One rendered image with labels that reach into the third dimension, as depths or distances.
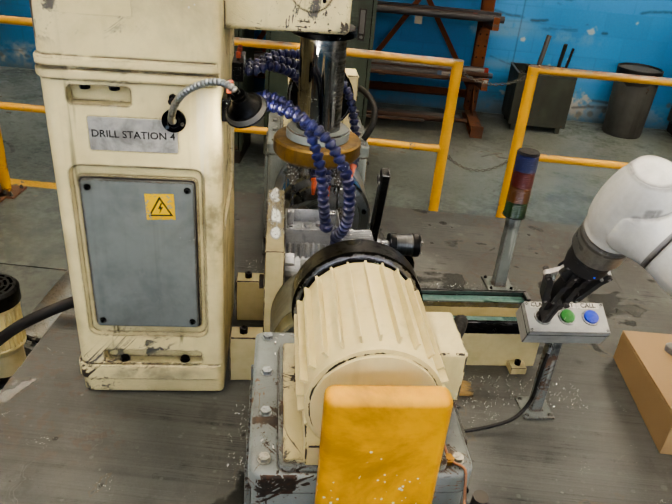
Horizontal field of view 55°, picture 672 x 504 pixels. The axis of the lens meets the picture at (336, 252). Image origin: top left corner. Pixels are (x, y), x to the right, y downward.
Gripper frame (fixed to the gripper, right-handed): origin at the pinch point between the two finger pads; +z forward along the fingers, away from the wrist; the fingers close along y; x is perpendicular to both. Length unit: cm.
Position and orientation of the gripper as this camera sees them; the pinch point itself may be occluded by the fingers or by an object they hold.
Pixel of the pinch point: (550, 307)
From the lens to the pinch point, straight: 134.0
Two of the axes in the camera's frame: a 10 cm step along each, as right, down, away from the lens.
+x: 0.3, 8.4, -5.4
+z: -1.0, 5.4, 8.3
